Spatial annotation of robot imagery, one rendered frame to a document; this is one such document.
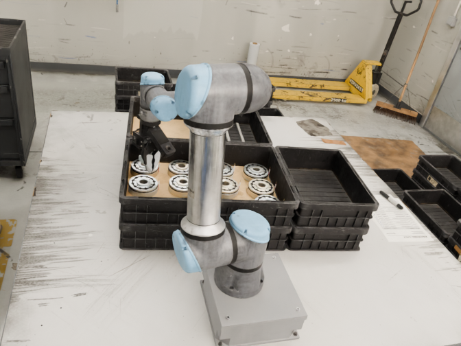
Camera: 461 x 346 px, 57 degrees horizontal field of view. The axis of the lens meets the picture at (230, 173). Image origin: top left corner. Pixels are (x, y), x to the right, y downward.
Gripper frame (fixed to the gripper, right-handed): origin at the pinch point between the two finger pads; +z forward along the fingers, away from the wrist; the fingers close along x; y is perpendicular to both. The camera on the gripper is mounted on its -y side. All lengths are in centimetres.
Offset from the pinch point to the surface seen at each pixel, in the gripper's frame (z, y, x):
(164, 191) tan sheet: 6.9, -5.8, -1.8
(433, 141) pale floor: 90, -14, -360
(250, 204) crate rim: -2.3, -37.0, -11.6
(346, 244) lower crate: 15, -62, -43
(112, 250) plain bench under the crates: 19.8, -8.4, 22.3
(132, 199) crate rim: -3.0, -13.1, 18.1
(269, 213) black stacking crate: 2.5, -41.0, -18.4
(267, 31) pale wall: 30, 188, -315
